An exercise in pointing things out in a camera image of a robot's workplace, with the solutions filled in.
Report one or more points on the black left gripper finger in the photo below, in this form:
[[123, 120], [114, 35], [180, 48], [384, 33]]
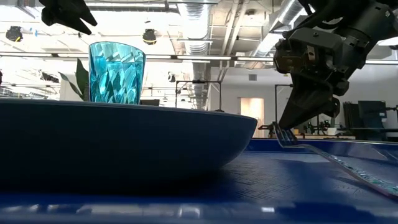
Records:
[[85, 17], [74, 25]]

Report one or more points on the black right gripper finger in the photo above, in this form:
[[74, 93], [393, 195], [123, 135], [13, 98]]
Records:
[[304, 102], [333, 107]]

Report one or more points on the teal faceted plastic cup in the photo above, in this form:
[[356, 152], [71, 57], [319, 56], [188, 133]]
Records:
[[116, 74]]

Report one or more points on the black background robot arm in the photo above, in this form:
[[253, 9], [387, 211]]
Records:
[[317, 127]]

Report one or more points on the blue textured plastic tray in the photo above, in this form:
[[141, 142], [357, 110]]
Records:
[[280, 180]]

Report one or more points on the dark blue monitor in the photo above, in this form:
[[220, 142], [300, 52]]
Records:
[[373, 113]]

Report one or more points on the black ceiling device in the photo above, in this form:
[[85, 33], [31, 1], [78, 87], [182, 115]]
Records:
[[14, 33], [149, 36]]

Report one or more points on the green leafy plant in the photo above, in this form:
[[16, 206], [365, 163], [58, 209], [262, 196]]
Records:
[[81, 81]]

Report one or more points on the black computer monitor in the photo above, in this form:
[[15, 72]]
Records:
[[150, 102]]

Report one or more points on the long ceiling light bar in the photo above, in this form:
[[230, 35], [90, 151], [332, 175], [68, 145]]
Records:
[[192, 57]]

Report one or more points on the black metal rig frame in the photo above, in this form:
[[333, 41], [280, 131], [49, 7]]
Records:
[[276, 99], [199, 81]]

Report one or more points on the silver ribbed ceiling duct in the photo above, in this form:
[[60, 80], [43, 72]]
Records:
[[280, 18], [196, 28]]

